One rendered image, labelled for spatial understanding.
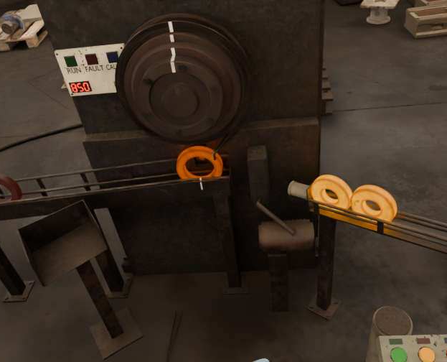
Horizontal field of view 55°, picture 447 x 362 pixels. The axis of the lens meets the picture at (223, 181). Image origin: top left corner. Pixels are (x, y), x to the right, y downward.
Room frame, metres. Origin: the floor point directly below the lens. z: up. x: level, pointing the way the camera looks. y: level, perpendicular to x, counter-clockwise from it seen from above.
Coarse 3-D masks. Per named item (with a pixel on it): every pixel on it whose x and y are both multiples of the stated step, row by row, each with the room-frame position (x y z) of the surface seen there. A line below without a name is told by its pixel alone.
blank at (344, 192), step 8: (320, 176) 1.21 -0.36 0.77; (328, 176) 1.19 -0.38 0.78; (312, 184) 1.21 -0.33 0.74; (320, 184) 1.19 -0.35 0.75; (328, 184) 1.17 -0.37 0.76; (336, 184) 1.15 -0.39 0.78; (344, 184) 1.15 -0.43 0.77; (312, 192) 1.21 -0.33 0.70; (320, 192) 1.19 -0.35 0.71; (336, 192) 1.14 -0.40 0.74; (344, 192) 1.12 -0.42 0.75; (320, 200) 1.19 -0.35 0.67; (328, 200) 1.17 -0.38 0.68; (336, 200) 1.16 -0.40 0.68; (344, 200) 1.12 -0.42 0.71
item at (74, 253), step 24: (48, 216) 1.28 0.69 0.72; (72, 216) 1.32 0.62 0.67; (24, 240) 1.23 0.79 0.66; (48, 240) 1.26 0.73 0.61; (72, 240) 1.25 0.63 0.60; (96, 240) 1.22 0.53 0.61; (48, 264) 1.15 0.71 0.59; (72, 264) 1.12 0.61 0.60; (96, 288) 1.18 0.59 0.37; (120, 312) 1.31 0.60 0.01; (96, 336) 1.19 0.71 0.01; (120, 336) 1.17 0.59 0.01
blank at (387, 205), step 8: (360, 192) 1.08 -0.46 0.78; (368, 192) 1.07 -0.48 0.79; (376, 192) 1.05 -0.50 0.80; (384, 192) 1.05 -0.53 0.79; (352, 200) 1.10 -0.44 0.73; (360, 200) 1.08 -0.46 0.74; (376, 200) 1.04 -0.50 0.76; (384, 200) 1.03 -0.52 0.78; (392, 200) 1.03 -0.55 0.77; (352, 208) 1.10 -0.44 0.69; (360, 208) 1.08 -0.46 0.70; (368, 208) 1.08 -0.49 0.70; (384, 208) 1.02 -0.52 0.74; (392, 208) 1.01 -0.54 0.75; (360, 216) 1.08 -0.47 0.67; (376, 216) 1.04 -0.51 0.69; (384, 216) 1.02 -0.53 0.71; (392, 216) 1.00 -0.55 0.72
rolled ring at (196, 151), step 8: (184, 152) 1.40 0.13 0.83; (192, 152) 1.39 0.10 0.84; (200, 152) 1.38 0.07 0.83; (208, 152) 1.38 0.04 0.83; (184, 160) 1.39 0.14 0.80; (216, 160) 1.38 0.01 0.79; (184, 168) 1.40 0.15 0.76; (216, 168) 1.38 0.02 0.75; (184, 176) 1.39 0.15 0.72; (192, 176) 1.41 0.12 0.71; (200, 176) 1.42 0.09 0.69; (208, 176) 1.40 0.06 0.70; (216, 176) 1.38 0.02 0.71
